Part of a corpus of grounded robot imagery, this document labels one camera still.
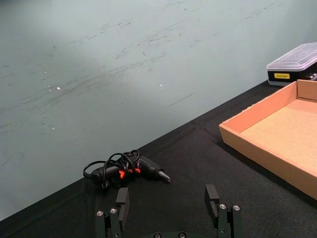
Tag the black table cloth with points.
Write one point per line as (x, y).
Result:
(188, 173)

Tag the shallow brown cardboard tray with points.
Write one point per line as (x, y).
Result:
(275, 129)

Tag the clear plastic case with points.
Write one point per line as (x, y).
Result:
(292, 65)

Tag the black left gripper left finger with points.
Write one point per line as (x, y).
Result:
(123, 203)

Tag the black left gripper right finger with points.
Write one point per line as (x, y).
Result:
(214, 201)

